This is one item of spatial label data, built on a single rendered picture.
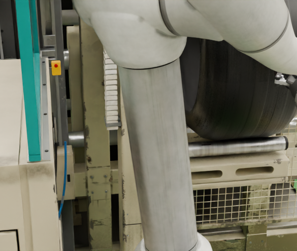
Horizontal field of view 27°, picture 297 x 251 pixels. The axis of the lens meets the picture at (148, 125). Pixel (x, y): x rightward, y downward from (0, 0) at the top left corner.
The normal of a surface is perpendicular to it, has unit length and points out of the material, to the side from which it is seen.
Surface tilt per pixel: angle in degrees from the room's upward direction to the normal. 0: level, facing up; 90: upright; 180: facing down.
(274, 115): 117
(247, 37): 133
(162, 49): 110
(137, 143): 97
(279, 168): 90
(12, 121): 0
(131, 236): 90
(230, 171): 90
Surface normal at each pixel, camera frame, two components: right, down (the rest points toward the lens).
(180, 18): -0.44, 0.74
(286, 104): 0.15, 0.69
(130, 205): 0.16, 0.40
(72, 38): 0.10, -0.51
